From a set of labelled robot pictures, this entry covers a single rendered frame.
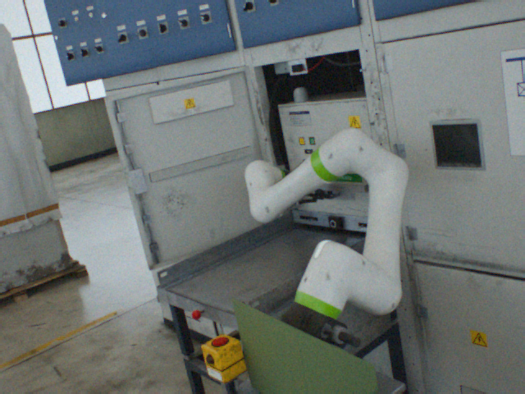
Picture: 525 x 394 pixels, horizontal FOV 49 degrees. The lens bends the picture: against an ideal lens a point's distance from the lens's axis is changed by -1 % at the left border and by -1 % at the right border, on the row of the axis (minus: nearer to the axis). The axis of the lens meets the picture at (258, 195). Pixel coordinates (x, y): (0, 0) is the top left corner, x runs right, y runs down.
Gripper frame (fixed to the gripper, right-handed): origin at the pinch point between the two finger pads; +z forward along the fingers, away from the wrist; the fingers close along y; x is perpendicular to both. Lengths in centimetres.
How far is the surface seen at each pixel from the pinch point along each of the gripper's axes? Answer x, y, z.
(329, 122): 2.9, -27.8, -7.5
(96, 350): -187, 110, 17
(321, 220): -9.7, 8.7, 12.4
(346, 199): 5.3, -0.3, 8.3
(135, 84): -135, -50, -23
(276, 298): 26, 40, -40
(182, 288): -21, 46, -43
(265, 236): -28.4, 20.2, -0.6
